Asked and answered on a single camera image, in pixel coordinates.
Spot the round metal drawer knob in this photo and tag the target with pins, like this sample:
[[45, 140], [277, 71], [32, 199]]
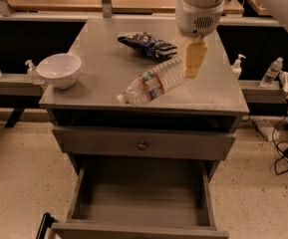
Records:
[[142, 145]]

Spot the white bowl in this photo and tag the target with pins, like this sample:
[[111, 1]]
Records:
[[61, 70]]

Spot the closed grey top drawer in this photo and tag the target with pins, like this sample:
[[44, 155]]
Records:
[[161, 143]]

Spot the black chair part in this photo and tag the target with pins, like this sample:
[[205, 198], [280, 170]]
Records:
[[46, 223]]

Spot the clear plastic water bottle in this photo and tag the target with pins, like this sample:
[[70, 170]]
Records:
[[153, 83]]

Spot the sanitizer pump bottle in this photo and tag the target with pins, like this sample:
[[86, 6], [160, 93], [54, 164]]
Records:
[[32, 73], [236, 67]]

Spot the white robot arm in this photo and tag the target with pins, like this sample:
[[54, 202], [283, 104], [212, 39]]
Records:
[[261, 44]]

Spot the wooden back table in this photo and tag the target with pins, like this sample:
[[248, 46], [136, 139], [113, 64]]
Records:
[[118, 6]]

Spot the right shelf water bottle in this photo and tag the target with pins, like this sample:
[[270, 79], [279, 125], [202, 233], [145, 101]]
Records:
[[272, 72]]

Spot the grey drawer cabinet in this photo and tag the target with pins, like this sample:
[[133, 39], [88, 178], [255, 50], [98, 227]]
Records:
[[211, 102]]

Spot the open grey middle drawer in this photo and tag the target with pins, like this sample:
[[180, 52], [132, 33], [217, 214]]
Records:
[[140, 198]]

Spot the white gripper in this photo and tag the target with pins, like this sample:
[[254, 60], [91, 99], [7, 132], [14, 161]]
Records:
[[196, 19]]

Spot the left sanitizer pump bottle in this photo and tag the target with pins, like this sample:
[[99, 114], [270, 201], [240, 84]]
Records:
[[32, 73]]

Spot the blue chip bag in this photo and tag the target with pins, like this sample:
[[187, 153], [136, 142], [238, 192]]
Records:
[[148, 45]]

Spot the right sanitizer pump bottle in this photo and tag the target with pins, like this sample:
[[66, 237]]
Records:
[[236, 67]]

